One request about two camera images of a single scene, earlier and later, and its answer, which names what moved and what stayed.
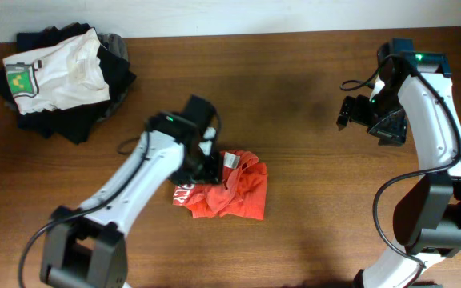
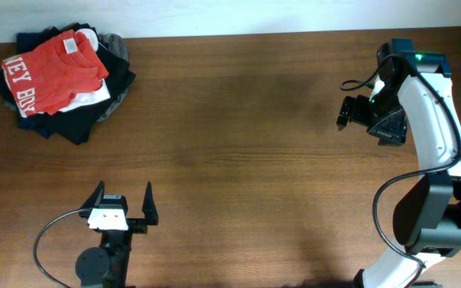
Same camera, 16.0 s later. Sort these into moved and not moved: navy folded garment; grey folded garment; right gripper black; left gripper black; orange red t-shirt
Moved: left gripper black; orange red t-shirt
Not moved: right gripper black; navy folded garment; grey folded garment
